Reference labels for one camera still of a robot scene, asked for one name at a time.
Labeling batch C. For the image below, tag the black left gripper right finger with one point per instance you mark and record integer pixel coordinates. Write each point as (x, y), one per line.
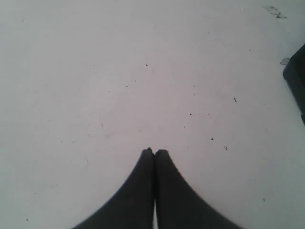
(178, 206)

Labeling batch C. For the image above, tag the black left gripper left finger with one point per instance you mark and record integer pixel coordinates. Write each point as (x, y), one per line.
(132, 206)

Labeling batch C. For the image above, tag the black metal shelf rack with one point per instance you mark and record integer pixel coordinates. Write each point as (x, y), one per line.
(294, 74)

